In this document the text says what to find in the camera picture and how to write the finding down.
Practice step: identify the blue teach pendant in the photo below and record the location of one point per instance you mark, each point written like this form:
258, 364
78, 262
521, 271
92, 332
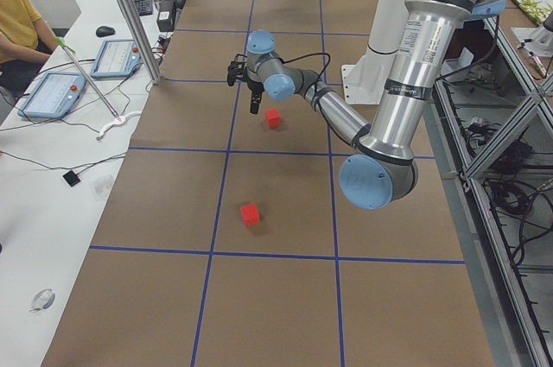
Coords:
54, 96
117, 59

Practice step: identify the near blue teach pendant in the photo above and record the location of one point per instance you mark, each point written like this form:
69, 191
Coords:
54, 96

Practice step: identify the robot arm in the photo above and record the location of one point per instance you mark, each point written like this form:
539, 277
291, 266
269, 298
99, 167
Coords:
383, 168

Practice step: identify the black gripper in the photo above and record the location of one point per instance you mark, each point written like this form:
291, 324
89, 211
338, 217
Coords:
256, 89

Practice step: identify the red cube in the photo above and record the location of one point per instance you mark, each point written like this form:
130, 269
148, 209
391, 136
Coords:
250, 214
273, 118

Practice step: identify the person in yellow shirt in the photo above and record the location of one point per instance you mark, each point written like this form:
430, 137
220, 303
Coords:
26, 45

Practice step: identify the white central pedestal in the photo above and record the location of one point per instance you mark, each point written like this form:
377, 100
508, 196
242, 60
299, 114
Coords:
363, 82

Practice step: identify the black power adapter box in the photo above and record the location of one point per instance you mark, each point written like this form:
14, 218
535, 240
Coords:
166, 16

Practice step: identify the white curved plastic piece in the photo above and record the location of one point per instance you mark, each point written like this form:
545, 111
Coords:
117, 121

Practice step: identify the red cube middle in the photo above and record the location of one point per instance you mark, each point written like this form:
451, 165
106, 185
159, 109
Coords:
273, 118

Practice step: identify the red cube left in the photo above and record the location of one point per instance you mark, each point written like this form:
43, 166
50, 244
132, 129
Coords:
250, 214

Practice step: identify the metal rod green handle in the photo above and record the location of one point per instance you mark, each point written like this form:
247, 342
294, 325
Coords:
70, 53

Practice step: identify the wrist black camera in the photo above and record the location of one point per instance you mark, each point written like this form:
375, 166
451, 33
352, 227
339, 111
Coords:
237, 70

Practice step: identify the aluminium frame post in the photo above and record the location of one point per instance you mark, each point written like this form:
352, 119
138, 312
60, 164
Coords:
138, 33

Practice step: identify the black computer mouse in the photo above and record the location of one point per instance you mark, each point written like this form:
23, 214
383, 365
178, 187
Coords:
103, 31

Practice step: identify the far blue teach pendant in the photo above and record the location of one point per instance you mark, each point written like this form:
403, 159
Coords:
117, 59

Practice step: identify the clear plastic bag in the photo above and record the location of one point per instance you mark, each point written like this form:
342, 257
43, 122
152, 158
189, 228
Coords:
101, 187

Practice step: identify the small black square pad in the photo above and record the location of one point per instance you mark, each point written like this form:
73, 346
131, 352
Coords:
71, 178

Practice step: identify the aluminium side frame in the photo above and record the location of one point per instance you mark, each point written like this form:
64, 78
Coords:
497, 117

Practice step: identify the clear tape roll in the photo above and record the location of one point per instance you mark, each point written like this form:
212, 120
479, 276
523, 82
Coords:
42, 300

